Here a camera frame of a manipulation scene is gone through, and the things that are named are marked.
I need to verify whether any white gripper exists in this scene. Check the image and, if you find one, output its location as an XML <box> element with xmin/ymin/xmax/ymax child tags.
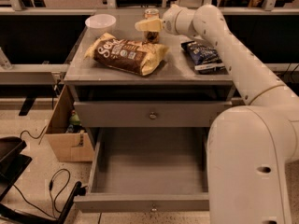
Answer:
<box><xmin>135</xmin><ymin>5</ymin><xmax>196</xmax><ymax>36</ymax></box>

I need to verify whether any orange patterned drink can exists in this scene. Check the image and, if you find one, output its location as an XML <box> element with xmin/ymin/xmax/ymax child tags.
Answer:
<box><xmin>144</xmin><ymin>8</ymin><xmax>160</xmax><ymax>44</ymax></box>

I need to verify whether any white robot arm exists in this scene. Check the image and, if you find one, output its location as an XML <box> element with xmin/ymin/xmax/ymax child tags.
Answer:
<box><xmin>135</xmin><ymin>5</ymin><xmax>299</xmax><ymax>224</ymax></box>

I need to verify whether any grey drawer cabinet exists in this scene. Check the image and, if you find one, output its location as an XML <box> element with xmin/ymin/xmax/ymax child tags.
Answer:
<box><xmin>64</xmin><ymin>9</ymin><xmax>235</xmax><ymax>143</ymax></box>

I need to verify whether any closed grey upper drawer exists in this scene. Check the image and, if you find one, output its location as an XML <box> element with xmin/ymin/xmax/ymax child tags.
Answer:
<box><xmin>74</xmin><ymin>101</ymin><xmax>232</xmax><ymax>128</ymax></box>

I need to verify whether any open grey middle drawer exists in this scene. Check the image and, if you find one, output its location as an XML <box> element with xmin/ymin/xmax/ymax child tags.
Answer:
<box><xmin>75</xmin><ymin>128</ymin><xmax>209</xmax><ymax>213</ymax></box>

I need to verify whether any brown yellow chip bag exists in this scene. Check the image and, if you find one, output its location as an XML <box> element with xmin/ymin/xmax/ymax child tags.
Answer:
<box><xmin>84</xmin><ymin>33</ymin><xmax>168</xmax><ymax>76</ymax></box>

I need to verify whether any blue snack bag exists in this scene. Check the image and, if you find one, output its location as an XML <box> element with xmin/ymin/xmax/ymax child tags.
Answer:
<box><xmin>181</xmin><ymin>41</ymin><xmax>224</xmax><ymax>73</ymax></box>

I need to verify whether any green bottle in box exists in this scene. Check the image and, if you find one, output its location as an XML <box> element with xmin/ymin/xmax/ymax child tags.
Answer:
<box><xmin>69</xmin><ymin>110</ymin><xmax>81</xmax><ymax>126</ymax></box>

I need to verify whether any cardboard box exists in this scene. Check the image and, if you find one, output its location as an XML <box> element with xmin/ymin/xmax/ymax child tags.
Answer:
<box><xmin>45</xmin><ymin>86</ymin><xmax>94</xmax><ymax>162</ymax></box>

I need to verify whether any black chair base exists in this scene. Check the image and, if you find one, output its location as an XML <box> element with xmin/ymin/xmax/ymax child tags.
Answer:
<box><xmin>2</xmin><ymin>138</ymin><xmax>89</xmax><ymax>218</ymax></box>

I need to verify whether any black floor cable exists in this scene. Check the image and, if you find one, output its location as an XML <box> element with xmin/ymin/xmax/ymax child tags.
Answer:
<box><xmin>12</xmin><ymin>168</ymin><xmax>72</xmax><ymax>220</ymax></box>

